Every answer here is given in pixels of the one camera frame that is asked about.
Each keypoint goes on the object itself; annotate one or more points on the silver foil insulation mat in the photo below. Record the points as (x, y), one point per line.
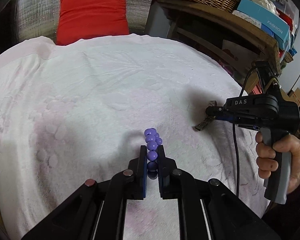
(35, 18)

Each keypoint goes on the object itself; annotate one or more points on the person's right hand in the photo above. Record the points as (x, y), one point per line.
(267, 164)

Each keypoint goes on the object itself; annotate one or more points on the white patterned box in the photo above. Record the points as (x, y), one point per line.
(247, 18)

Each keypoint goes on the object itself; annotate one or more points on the blue fashion shoe box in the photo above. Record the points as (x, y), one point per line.
(276, 24)

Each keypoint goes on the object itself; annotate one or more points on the clear plastic storage bin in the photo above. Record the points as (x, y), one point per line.
(288, 12)

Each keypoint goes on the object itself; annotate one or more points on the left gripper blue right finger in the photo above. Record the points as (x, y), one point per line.
(166, 178)

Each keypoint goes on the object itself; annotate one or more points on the wooden side table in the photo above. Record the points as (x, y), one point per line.
(228, 39)

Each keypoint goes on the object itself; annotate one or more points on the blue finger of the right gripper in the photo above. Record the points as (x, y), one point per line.
(216, 111)
(230, 119)

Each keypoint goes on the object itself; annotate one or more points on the small red pillow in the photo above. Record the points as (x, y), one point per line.
(86, 19)

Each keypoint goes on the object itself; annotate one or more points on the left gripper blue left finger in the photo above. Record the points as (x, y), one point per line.
(137, 182)

